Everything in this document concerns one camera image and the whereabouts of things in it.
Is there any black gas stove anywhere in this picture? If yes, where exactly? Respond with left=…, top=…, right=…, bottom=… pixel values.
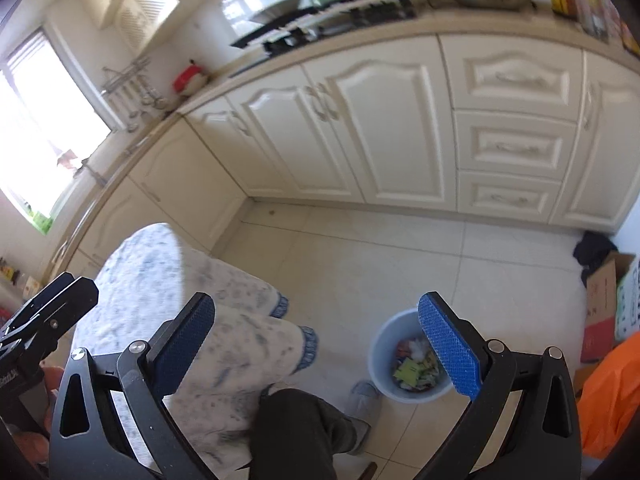
left=231, top=0, right=418, bottom=58

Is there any orange plastic bag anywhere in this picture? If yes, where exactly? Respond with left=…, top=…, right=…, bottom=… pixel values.
left=577, top=333, right=640, bottom=460

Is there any floral white blue tablecloth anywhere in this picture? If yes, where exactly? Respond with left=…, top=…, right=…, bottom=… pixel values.
left=72, top=223, right=319, bottom=479

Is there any steel sink with faucet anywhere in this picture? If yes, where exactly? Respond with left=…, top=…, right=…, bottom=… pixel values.
left=49, top=129, right=162, bottom=271

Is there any dark cloth on floor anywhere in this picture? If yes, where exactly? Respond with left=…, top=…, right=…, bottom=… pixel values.
left=573, top=231, right=617, bottom=285

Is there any grey slipper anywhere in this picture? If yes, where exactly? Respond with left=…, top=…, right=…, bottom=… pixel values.
left=344, top=380, right=382, bottom=455

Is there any metal utensil rack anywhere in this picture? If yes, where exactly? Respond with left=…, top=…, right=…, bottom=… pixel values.
left=100, top=56, right=169, bottom=133

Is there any red white container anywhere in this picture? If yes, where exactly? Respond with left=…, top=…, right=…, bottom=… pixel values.
left=172, top=60, right=209, bottom=98

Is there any metal wok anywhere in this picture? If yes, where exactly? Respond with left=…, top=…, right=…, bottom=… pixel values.
left=248, top=0, right=302, bottom=25

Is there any person's left hand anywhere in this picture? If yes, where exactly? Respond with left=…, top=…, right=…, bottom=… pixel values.
left=10, top=366, right=64, bottom=468

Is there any trash pile in bin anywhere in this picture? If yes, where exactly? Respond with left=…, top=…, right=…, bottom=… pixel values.
left=392, top=336, right=444, bottom=393

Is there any wooden chair part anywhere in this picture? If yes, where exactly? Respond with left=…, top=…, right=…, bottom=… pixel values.
left=358, top=462, right=378, bottom=480

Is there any brown red cardboard box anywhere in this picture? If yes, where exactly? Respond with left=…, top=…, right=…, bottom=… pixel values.
left=580, top=252, right=639, bottom=363

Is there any dark trouser leg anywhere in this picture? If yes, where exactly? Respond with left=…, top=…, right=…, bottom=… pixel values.
left=248, top=388, right=357, bottom=480

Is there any kitchen window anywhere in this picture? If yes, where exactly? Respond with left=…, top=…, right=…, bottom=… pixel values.
left=1, top=29, right=117, bottom=224

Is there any light blue trash bin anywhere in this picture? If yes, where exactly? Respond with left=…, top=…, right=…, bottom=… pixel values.
left=368, top=309, right=452, bottom=404

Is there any cream kitchen cabinet run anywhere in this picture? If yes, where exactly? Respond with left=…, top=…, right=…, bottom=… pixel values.
left=46, top=12, right=639, bottom=275

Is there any white green rice sack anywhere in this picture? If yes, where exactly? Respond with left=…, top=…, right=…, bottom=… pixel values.
left=614, top=257, right=640, bottom=342

